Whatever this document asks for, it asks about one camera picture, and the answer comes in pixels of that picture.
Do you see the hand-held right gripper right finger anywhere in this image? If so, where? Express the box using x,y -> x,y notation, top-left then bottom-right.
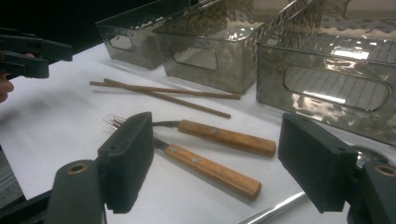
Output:
277,112 -> 360,215

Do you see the brown wooden chopstick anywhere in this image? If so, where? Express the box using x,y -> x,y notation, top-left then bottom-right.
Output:
103,77 -> 232,119
89,80 -> 242,101

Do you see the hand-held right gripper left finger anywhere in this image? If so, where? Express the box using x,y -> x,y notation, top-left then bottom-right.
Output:
97,111 -> 155,215

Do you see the wooden handled metal fork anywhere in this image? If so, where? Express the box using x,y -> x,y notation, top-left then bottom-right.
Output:
104,114 -> 277,158
103,117 -> 262,201

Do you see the grey translucent plastic bin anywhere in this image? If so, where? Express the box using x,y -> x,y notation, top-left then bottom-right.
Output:
153,0 -> 316,95
256,0 -> 396,147
95,0 -> 200,70

